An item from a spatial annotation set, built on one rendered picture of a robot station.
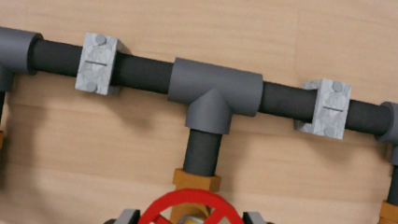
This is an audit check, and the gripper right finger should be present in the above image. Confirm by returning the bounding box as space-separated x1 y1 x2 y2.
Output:
242 212 275 224

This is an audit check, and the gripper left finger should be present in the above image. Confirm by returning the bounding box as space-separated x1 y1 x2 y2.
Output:
103 208 141 224

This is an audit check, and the black pipe manifold with grey fittings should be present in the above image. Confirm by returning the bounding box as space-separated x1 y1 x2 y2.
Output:
0 26 398 224

